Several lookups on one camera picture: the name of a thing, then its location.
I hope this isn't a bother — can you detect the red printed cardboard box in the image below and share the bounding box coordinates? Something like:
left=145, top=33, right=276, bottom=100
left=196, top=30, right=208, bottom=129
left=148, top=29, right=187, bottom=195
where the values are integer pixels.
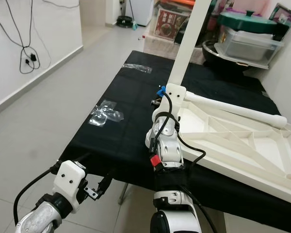
left=155, top=7, right=185, bottom=39

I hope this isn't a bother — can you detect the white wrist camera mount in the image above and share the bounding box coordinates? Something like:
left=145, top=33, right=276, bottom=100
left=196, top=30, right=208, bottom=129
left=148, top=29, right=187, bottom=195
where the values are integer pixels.
left=54, top=160, right=88, bottom=199
left=153, top=83, right=187, bottom=127

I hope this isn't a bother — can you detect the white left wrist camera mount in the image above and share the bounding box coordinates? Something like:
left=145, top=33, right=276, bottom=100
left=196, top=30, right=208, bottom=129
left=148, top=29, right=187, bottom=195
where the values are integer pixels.
left=54, top=160, right=88, bottom=199

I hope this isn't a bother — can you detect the clear tape strip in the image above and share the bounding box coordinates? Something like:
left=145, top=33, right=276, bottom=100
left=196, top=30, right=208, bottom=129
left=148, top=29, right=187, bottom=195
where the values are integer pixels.
left=122, top=64, right=152, bottom=74

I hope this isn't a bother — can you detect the beige fabric bench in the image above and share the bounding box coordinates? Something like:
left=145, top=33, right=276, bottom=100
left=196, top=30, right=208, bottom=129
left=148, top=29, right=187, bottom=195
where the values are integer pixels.
left=145, top=34, right=180, bottom=59

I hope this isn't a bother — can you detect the white appliance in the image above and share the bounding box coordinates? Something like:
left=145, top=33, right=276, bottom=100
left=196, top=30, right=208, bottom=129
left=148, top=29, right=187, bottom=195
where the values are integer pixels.
left=129, top=0, right=153, bottom=27

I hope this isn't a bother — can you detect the black wall cable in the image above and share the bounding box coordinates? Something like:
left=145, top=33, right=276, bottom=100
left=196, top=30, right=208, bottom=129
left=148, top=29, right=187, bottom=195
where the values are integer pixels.
left=0, top=0, right=83, bottom=76

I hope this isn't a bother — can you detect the white plastic children table top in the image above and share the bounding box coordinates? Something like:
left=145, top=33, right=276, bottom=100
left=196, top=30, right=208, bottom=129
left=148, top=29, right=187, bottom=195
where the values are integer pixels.
left=165, top=90, right=291, bottom=194

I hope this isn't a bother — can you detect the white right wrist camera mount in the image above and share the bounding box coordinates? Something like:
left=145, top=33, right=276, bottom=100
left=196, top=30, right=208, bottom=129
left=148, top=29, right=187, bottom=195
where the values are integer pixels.
left=153, top=83, right=187, bottom=127

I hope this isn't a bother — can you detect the black wok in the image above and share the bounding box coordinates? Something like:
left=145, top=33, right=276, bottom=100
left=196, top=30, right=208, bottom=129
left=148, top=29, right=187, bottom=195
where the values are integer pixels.
left=201, top=41, right=265, bottom=81

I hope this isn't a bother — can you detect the black table cloth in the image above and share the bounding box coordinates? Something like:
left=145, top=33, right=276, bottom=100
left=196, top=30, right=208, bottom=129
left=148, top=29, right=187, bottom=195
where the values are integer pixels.
left=56, top=50, right=291, bottom=233

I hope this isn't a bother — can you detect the clear tape cross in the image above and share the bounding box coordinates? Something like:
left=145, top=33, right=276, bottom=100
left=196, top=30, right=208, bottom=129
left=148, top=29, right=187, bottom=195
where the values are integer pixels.
left=89, top=100, right=124, bottom=127

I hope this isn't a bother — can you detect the black framed picture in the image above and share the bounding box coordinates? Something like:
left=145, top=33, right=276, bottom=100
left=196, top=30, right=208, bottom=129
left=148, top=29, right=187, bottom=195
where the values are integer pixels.
left=272, top=2, right=291, bottom=42

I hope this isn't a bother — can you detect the orange plastic lid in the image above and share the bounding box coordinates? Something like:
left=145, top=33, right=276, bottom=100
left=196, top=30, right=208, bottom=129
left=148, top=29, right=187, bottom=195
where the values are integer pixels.
left=158, top=0, right=195, bottom=6

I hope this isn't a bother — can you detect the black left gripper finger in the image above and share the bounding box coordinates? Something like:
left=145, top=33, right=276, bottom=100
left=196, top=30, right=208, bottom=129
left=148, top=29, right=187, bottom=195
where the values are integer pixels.
left=98, top=172, right=114, bottom=196

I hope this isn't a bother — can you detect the white plastic table leg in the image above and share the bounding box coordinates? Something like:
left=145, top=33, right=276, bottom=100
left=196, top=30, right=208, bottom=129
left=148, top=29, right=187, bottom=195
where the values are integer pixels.
left=166, top=0, right=211, bottom=88
left=183, top=91, right=289, bottom=129

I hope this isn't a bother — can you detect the black coiled floor cable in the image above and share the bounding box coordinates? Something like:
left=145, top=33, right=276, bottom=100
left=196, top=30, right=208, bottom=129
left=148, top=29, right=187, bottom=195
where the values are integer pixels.
left=118, top=16, right=134, bottom=27

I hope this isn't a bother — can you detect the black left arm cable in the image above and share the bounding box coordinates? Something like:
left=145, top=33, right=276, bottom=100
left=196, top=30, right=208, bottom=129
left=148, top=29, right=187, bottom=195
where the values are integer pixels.
left=14, top=163, right=64, bottom=226

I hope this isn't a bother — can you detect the green pot lid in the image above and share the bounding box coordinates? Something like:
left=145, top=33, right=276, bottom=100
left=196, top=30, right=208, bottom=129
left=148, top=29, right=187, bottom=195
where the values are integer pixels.
left=218, top=11, right=278, bottom=33

